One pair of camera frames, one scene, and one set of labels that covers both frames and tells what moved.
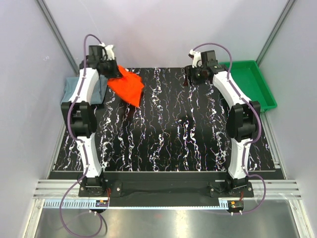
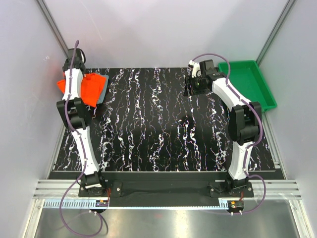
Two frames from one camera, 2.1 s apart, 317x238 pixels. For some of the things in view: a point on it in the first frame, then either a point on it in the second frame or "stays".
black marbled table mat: (175, 127) stays
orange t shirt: (130, 86) -> (92, 87)
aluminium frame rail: (276, 189) stays
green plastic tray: (250, 80) stays
